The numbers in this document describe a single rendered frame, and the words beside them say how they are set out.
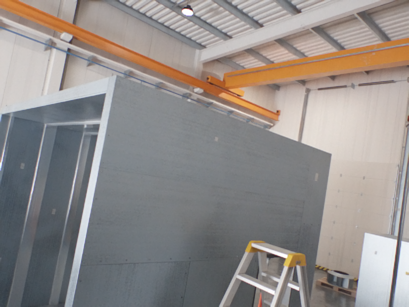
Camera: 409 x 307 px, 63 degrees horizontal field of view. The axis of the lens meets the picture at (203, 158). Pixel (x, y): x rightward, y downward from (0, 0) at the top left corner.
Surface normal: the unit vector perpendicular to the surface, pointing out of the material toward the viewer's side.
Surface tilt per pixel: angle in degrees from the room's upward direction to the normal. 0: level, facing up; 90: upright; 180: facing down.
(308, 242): 90
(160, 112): 90
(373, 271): 90
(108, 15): 90
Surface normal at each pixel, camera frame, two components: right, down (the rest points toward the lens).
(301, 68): -0.74, -0.17
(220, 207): 0.65, 0.07
